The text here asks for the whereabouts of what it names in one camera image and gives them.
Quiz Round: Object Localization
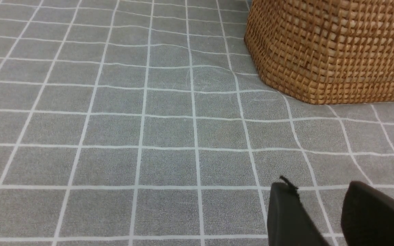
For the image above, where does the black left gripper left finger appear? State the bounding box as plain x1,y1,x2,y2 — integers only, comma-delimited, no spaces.
267,176,329,246

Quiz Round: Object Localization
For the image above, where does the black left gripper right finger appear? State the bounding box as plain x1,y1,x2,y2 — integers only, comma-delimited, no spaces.
341,181,394,246

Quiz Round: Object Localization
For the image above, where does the woven wicker basket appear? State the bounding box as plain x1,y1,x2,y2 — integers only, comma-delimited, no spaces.
244,0,394,105

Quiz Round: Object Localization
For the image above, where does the grey checkered tablecloth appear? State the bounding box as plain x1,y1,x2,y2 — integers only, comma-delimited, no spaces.
0,0,394,246

